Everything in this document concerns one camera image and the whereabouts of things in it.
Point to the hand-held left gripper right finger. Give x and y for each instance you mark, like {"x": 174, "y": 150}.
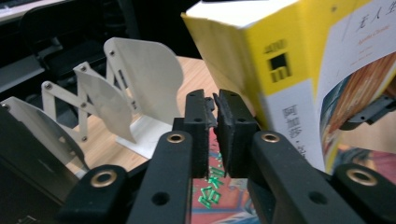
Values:
{"x": 236, "y": 146}

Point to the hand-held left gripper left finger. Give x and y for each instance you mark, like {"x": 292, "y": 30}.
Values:
{"x": 199, "y": 143}

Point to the red book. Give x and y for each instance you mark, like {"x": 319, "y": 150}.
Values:
{"x": 218, "y": 193}

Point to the white expandable metal book rack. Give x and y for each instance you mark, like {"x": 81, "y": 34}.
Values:
{"x": 146, "y": 71}

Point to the yellow book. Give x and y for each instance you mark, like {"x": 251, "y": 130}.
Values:
{"x": 274, "y": 34}

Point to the black book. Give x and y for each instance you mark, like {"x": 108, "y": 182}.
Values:
{"x": 28, "y": 168}

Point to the black chair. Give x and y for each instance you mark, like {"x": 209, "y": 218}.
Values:
{"x": 62, "y": 28}

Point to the white desk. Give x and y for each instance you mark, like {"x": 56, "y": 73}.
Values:
{"x": 18, "y": 9}

